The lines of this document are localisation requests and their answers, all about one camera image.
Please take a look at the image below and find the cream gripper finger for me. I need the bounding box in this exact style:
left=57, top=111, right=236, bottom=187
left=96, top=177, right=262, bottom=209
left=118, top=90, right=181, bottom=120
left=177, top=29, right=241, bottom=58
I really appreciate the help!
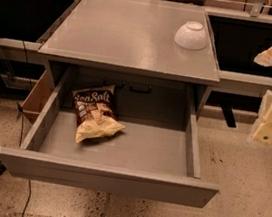
left=254, top=47, right=272, bottom=67
left=251, top=122, right=272, bottom=144

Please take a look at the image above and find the brown sea salt chip bag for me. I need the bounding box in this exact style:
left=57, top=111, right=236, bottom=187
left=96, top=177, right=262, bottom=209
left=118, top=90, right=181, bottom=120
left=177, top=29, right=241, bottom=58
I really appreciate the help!
left=72, top=85, right=125, bottom=144

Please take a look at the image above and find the grey open top drawer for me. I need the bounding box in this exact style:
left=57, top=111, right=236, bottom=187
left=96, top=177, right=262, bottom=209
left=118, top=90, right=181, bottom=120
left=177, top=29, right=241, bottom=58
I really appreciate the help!
left=0, top=66, right=219, bottom=207

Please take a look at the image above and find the grey cabinet with counter top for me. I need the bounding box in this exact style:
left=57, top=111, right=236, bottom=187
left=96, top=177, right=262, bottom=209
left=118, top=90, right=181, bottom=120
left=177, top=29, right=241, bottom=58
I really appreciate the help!
left=40, top=0, right=220, bottom=125

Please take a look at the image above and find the white upturned bowl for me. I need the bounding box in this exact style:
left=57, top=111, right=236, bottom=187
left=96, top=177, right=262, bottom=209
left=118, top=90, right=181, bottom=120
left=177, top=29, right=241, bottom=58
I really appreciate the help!
left=174, top=21, right=207, bottom=51

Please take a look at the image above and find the black cable on floor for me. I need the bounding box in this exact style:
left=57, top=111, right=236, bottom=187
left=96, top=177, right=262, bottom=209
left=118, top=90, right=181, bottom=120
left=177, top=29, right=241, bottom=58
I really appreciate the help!
left=0, top=101, right=45, bottom=217

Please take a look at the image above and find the grey rail frame behind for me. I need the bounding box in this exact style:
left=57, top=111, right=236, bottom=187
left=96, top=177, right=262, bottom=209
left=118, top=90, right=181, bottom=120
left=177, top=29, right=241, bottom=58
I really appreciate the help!
left=0, top=0, right=272, bottom=86

